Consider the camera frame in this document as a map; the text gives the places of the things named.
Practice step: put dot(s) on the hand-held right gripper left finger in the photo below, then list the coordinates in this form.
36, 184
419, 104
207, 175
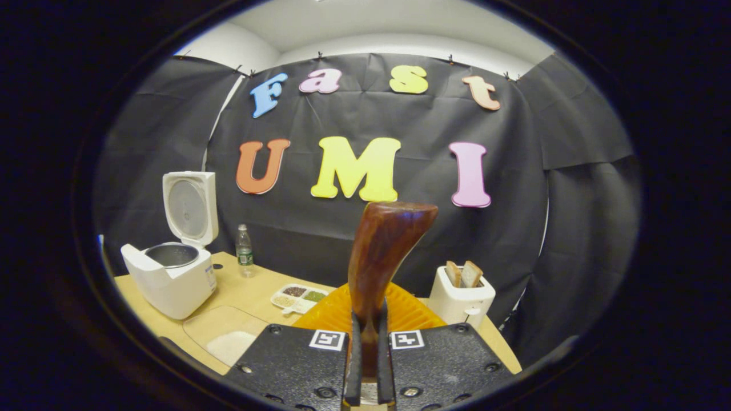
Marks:
294, 365

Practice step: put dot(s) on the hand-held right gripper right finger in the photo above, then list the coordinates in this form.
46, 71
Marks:
440, 365

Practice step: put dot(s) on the white rice heap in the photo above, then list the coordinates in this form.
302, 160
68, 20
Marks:
228, 345

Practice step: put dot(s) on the brown wooden spoon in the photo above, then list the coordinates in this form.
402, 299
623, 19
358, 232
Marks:
388, 245

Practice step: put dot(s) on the white rice cooker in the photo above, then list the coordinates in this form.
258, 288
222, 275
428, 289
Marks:
171, 291

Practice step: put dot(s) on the white toaster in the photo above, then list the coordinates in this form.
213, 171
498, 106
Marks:
457, 302

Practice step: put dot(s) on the white divided bean tray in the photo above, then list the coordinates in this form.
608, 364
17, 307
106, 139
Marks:
297, 299

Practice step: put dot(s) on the clear plastic container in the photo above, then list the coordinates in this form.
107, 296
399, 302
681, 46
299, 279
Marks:
217, 322

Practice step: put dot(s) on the toasted bread slice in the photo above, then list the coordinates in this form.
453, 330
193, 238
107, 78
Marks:
471, 274
453, 274

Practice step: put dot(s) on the clear plastic water bottle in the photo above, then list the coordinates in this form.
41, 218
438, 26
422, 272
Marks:
245, 257

